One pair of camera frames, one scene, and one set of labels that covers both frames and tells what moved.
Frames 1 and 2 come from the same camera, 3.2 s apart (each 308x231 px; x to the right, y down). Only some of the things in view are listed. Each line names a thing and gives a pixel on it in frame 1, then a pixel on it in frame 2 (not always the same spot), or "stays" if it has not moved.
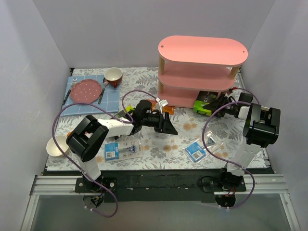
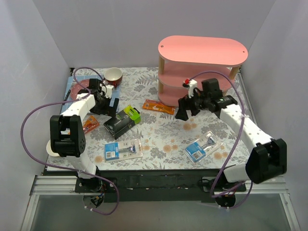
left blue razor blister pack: x=122 y=149 stays
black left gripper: x=162 y=122 → x=104 y=106
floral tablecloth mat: x=206 y=141 stays
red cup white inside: x=113 y=76 stays
